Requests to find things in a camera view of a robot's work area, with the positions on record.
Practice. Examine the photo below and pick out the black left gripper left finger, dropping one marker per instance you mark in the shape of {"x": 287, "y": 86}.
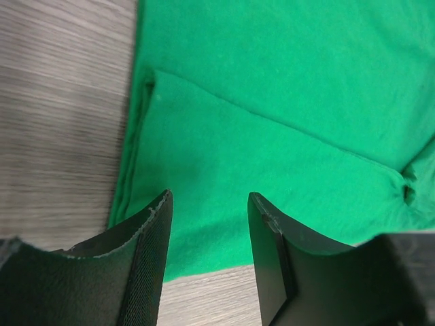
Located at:
{"x": 114, "y": 278}

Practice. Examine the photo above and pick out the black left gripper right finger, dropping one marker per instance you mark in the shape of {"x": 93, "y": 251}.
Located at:
{"x": 306, "y": 278}

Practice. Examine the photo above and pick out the green t shirt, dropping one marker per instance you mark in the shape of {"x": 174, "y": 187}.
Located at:
{"x": 326, "y": 108}

